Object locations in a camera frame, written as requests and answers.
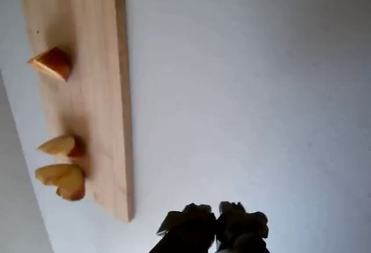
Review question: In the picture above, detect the wooden cutting board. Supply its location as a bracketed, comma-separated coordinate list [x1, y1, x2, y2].
[20, 0, 136, 222]

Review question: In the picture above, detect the apple slice with red skin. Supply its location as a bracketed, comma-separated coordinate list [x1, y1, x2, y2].
[27, 46, 72, 83]

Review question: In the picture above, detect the wide yellow apple slice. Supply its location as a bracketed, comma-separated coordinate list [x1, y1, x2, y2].
[34, 163, 86, 201]

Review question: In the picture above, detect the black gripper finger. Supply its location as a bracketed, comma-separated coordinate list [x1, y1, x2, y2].
[216, 200, 270, 253]
[150, 203, 217, 253]

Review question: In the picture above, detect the small yellow apple slice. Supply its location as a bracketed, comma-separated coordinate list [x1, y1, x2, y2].
[37, 135, 83, 158]

